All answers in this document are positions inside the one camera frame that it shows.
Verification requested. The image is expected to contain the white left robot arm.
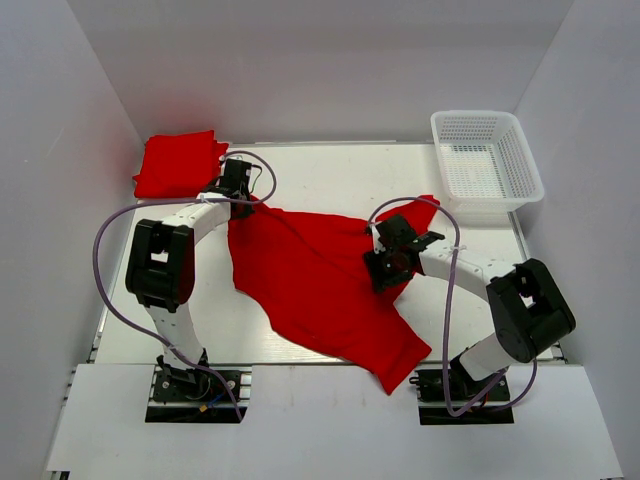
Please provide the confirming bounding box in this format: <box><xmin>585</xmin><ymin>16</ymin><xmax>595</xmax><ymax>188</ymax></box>
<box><xmin>125</xmin><ymin>158</ymin><xmax>253</xmax><ymax>399</ymax></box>

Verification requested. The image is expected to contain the white plastic basket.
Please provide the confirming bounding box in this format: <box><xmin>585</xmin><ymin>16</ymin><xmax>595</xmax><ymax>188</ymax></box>
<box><xmin>430</xmin><ymin>110</ymin><xmax>545</xmax><ymax>216</ymax></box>

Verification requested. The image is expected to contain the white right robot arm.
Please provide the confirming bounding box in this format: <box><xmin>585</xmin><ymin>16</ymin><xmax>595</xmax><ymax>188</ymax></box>
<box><xmin>364</xmin><ymin>215</ymin><xmax>576</xmax><ymax>399</ymax></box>

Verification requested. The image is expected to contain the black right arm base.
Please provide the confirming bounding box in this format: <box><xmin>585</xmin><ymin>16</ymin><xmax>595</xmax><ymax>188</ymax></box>
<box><xmin>407</xmin><ymin>367</ymin><xmax>516</xmax><ymax>427</ymax></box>

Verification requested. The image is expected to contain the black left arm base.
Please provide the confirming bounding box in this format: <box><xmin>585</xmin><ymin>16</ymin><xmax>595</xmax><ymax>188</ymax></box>
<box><xmin>145</xmin><ymin>366</ymin><xmax>252</xmax><ymax>424</ymax></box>

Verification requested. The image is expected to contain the folded red t shirt stack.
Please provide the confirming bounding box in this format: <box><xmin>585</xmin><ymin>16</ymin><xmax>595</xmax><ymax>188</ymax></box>
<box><xmin>133</xmin><ymin>130</ymin><xmax>229</xmax><ymax>199</ymax></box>

